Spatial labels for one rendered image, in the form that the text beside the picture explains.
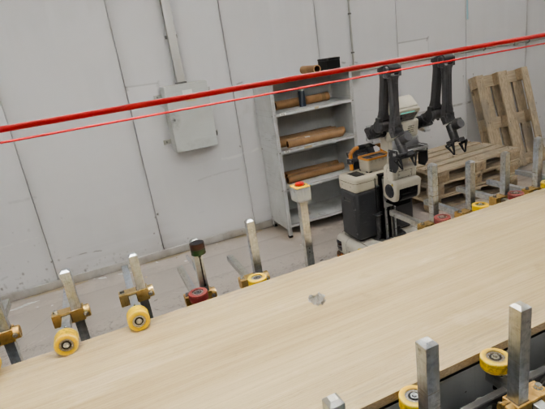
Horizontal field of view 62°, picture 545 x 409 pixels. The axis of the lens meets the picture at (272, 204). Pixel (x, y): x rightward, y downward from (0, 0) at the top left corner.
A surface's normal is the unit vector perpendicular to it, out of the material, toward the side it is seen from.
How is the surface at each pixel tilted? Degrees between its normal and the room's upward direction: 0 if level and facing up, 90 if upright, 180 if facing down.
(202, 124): 90
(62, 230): 90
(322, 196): 90
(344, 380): 0
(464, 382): 90
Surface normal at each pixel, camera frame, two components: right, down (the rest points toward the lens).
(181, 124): 0.39, 0.24
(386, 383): -0.15, -0.94
